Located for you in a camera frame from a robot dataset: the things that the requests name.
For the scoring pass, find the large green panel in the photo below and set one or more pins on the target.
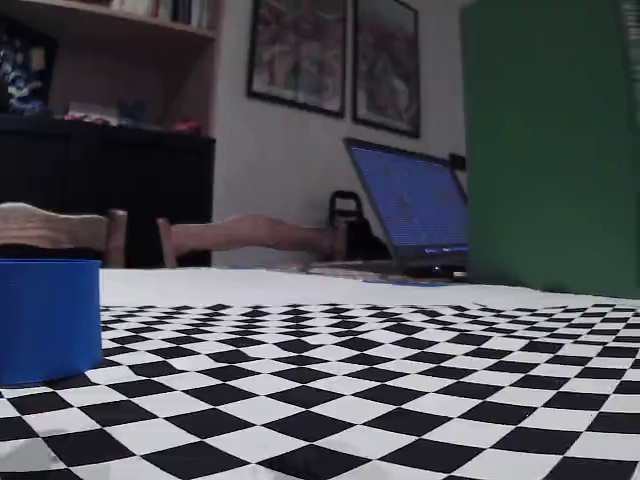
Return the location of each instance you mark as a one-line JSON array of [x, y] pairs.
[[545, 150]]

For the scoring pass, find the small red item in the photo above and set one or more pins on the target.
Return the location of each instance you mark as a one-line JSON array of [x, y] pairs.
[[186, 125]]

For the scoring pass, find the black trolley bag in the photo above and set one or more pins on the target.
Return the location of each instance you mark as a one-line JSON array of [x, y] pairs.
[[365, 240]]

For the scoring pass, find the flat paper stack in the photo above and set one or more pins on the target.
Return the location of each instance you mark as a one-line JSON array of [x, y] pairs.
[[345, 271]]

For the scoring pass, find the blue tape strip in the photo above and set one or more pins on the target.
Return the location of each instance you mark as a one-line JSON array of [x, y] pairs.
[[405, 283]]

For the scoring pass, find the blue starry night artwork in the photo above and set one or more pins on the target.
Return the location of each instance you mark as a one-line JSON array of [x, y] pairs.
[[25, 80]]

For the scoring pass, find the black framed wall picture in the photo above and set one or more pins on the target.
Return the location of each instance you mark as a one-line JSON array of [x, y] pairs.
[[385, 65], [297, 55]]

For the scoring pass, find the black low cabinet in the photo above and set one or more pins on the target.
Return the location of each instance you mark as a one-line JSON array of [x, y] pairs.
[[125, 175]]

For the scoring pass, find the open laptop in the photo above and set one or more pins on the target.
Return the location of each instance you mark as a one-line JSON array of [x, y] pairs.
[[410, 200]]

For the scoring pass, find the black white checkered mat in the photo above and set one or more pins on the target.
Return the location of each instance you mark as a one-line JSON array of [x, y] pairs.
[[300, 400]]

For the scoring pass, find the pink white packet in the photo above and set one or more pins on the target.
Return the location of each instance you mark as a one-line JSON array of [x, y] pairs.
[[90, 114]]

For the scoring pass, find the upright book row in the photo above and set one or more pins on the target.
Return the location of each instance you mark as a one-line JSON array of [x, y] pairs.
[[185, 10]]

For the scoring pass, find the blue round box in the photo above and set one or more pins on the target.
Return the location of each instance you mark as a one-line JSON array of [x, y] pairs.
[[50, 320]]

